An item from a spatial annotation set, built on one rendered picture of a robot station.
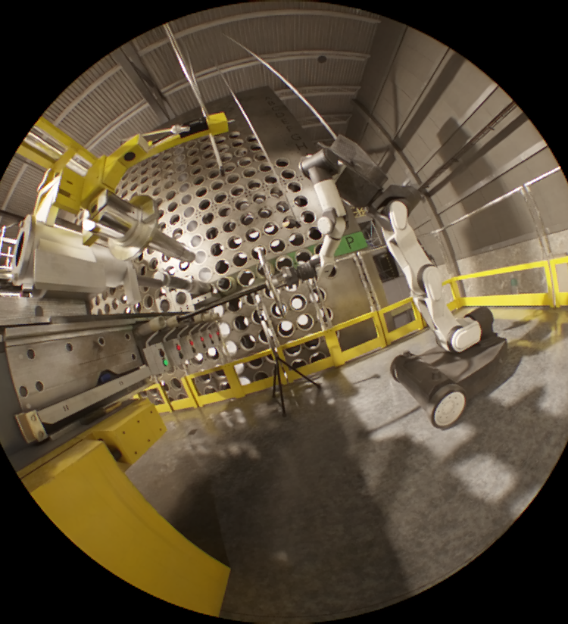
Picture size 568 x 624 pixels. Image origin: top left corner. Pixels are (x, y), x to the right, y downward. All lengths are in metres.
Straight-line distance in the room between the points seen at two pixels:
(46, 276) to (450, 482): 1.55
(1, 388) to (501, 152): 8.04
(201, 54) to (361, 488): 9.59
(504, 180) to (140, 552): 7.72
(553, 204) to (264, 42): 9.62
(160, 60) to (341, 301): 9.10
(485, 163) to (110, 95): 11.87
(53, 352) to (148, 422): 0.47
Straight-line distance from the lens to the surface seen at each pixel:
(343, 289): 2.87
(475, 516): 0.79
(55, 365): 0.88
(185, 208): 3.64
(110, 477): 0.51
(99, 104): 9.57
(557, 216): 6.84
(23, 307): 1.00
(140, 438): 0.57
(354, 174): 1.00
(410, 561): 0.73
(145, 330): 1.11
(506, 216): 7.35
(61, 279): 0.95
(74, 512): 0.48
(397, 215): 0.99
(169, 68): 9.01
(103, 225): 1.05
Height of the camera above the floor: 0.71
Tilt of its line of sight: level
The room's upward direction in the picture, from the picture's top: 20 degrees counter-clockwise
